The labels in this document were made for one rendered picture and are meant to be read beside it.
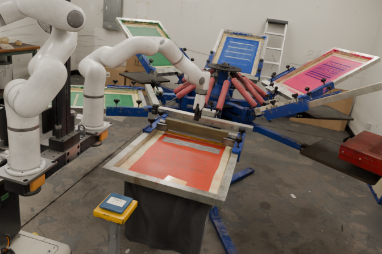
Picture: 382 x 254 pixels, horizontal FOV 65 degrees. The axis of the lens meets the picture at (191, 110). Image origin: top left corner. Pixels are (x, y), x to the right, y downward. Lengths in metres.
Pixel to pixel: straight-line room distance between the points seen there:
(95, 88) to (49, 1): 0.56
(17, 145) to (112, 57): 0.57
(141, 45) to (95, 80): 0.27
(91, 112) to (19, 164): 0.44
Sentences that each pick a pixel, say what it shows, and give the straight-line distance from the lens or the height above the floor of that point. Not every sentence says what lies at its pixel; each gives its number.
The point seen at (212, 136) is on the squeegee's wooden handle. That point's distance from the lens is 1.85.
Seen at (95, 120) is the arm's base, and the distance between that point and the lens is 1.48.
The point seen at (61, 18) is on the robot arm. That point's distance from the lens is 0.99.
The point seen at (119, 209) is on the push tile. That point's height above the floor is 0.97.
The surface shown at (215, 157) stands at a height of 0.96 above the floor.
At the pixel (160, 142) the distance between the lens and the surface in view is 1.81.
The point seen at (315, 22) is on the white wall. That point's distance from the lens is 5.86.
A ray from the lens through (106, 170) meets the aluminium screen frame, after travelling 1.46.
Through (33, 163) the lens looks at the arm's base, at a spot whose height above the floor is 1.17.
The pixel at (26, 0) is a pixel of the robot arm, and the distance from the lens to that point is 0.97.
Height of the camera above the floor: 1.73
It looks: 19 degrees down
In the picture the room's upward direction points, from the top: 8 degrees clockwise
